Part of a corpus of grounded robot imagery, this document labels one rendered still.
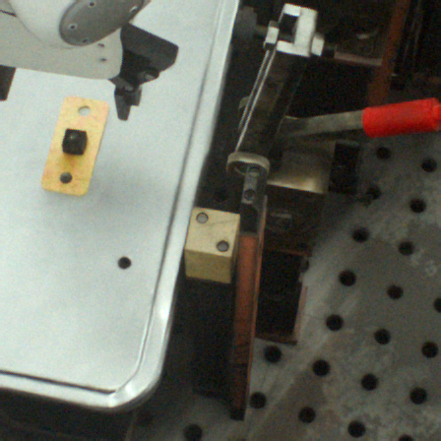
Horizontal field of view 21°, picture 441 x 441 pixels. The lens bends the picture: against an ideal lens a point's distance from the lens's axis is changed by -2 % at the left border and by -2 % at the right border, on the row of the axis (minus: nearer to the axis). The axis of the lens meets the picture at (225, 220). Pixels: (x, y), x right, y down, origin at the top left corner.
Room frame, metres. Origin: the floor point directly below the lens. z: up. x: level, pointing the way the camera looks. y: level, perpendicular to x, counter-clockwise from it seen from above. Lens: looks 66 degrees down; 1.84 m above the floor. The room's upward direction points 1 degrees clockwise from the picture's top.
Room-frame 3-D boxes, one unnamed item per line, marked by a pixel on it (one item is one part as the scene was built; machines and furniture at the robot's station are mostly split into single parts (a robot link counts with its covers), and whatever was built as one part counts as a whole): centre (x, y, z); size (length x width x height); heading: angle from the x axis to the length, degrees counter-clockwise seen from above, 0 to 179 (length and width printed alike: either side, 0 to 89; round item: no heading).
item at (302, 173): (0.41, -0.04, 0.88); 0.07 x 0.06 x 0.35; 80
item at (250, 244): (0.31, -0.02, 0.95); 0.03 x 0.01 x 0.50; 170
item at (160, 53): (0.43, 0.07, 1.16); 0.08 x 0.01 x 0.06; 80
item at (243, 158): (0.39, -0.02, 1.06); 0.03 x 0.01 x 0.03; 80
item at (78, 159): (0.43, 0.12, 1.01); 0.08 x 0.04 x 0.01; 170
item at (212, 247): (0.33, 0.01, 0.88); 0.04 x 0.04 x 0.36; 80
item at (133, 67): (0.42, 0.06, 1.11); 0.03 x 0.03 x 0.07; 80
